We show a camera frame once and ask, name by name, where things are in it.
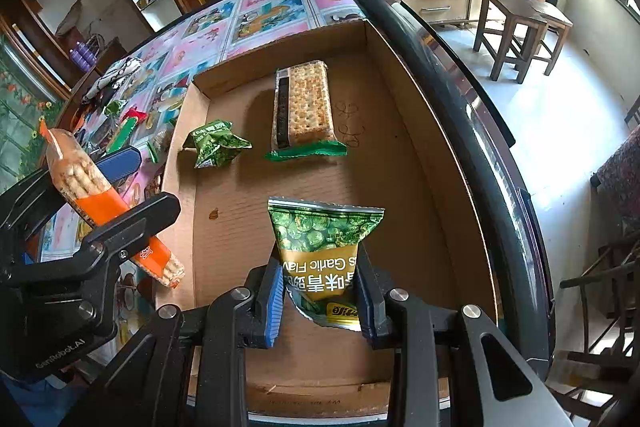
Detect bright green snack packet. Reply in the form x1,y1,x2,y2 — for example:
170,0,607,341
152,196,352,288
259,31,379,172
104,117,142,154

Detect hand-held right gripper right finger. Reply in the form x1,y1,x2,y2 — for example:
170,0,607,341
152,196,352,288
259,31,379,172
351,247,573,427

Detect dark silver foil snack packet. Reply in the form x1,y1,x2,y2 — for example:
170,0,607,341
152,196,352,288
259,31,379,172
80,119,113,152

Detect pink fruit print tablecloth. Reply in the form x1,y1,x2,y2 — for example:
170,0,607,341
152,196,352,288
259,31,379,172
35,0,368,343

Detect low wooden television cabinet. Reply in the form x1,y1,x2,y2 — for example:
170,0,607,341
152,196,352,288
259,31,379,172
390,0,488,30

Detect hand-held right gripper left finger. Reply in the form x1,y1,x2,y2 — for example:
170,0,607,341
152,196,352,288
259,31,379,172
65,257,288,427

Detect floral glass door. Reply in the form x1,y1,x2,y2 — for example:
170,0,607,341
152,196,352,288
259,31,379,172
0,34,68,188

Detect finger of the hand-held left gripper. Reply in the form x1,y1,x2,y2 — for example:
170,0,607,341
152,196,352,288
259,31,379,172
0,146,144,238
0,193,182,339

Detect orange biscuit stick packet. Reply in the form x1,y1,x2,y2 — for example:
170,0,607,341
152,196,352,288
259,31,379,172
39,119,187,292

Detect dark wooden dining chair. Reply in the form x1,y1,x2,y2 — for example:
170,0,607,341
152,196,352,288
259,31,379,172
560,234,640,425

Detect clear snack packet green ends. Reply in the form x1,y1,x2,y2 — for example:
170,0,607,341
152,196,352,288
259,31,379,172
150,129,173,158

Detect shallow cardboard box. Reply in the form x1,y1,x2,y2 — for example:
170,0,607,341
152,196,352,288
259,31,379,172
154,19,503,418

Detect small green pea snack packet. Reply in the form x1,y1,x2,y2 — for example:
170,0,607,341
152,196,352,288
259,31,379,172
182,121,253,168

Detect black white patterned pouch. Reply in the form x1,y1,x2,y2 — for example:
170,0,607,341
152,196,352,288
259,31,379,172
82,57,146,104

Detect dark wooden side cabinet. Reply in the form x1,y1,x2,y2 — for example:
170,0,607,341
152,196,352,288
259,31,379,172
0,0,128,102

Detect black glass dining table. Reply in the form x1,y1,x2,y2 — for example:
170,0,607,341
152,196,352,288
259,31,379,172
320,0,558,368

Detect clear cracker packet green end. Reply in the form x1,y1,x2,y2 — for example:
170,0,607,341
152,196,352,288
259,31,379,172
265,61,348,162

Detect large green pea snack packet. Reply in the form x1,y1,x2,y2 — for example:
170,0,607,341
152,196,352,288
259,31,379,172
267,197,386,333

